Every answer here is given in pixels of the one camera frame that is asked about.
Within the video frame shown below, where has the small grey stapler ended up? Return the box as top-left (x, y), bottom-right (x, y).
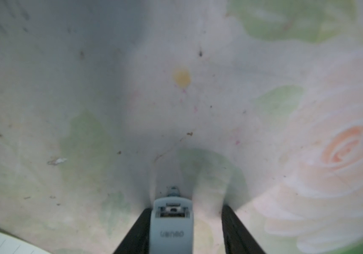
top-left (149, 186), bottom-right (194, 254)

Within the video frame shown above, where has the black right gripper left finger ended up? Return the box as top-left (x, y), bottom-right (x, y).
top-left (113, 208), bottom-right (152, 254)

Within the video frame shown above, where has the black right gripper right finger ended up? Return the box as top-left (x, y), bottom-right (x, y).
top-left (221, 205), bottom-right (265, 254)

